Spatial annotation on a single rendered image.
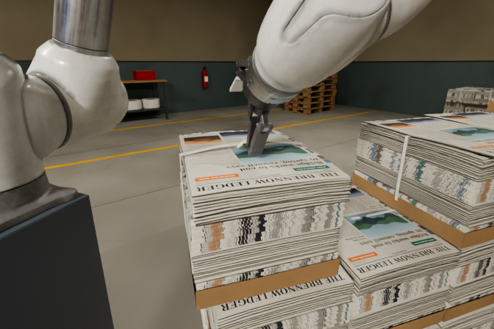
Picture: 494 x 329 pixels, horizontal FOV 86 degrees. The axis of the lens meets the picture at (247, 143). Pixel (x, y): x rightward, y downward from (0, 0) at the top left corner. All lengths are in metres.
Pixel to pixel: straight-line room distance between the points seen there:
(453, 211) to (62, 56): 0.91
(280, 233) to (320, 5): 0.37
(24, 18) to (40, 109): 6.36
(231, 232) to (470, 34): 7.34
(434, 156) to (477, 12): 6.90
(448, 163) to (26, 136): 0.86
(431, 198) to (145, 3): 6.94
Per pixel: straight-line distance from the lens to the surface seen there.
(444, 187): 0.81
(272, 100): 0.39
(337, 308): 0.67
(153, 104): 6.51
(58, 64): 0.64
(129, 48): 7.04
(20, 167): 0.56
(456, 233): 0.82
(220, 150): 0.60
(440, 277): 0.86
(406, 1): 0.39
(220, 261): 0.50
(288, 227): 0.51
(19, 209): 0.58
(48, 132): 0.59
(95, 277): 0.71
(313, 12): 0.26
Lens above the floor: 1.25
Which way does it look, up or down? 17 degrees down
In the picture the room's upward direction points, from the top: straight up
